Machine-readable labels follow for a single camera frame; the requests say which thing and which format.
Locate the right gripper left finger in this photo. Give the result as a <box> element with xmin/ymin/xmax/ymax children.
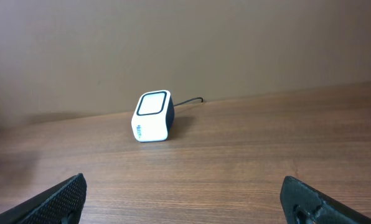
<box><xmin>0</xmin><ymin>173</ymin><xmax>87</xmax><ymax>224</ymax></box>

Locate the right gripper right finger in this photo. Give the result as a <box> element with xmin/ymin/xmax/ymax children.
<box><xmin>280</xmin><ymin>176</ymin><xmax>371</xmax><ymax>224</ymax></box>

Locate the white barcode scanner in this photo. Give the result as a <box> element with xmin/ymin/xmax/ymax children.
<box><xmin>131</xmin><ymin>90</ymin><xmax>175</xmax><ymax>142</ymax></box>

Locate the black scanner cable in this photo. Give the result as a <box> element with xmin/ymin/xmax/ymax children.
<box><xmin>173</xmin><ymin>96</ymin><xmax>204</xmax><ymax>108</ymax></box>

